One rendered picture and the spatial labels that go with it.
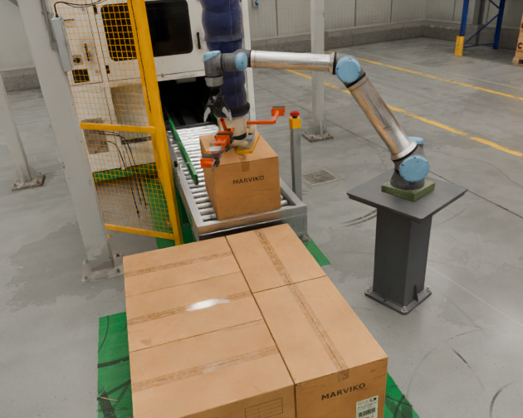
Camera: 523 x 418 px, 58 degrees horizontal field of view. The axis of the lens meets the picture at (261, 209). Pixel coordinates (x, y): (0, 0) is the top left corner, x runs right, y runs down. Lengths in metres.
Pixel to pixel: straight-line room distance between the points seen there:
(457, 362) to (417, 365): 0.22
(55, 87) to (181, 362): 1.94
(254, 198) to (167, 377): 1.31
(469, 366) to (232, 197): 1.61
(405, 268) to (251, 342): 1.23
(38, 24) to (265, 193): 1.65
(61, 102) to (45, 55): 0.28
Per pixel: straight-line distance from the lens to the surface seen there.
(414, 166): 2.52
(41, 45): 3.21
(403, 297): 3.06
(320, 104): 5.94
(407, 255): 2.89
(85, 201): 3.47
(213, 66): 2.50
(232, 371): 1.96
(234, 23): 2.82
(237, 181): 2.81
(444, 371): 2.79
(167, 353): 2.09
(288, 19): 12.39
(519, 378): 2.88
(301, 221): 3.00
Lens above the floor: 1.95
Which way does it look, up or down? 27 degrees down
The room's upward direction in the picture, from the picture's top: 4 degrees counter-clockwise
